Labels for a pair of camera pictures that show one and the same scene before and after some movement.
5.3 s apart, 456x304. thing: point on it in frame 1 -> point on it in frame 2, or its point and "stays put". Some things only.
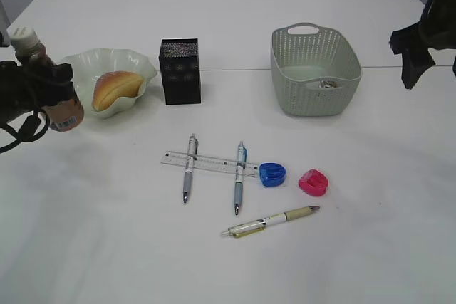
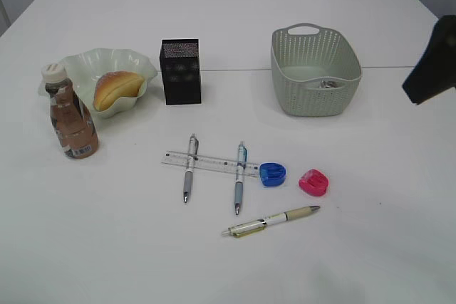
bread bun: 110,85 stays put
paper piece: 323,83 stays put
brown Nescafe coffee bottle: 63,116 -> 71,118
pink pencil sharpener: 314,183 stays put
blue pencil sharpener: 271,174 stays put
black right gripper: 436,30 -> 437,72
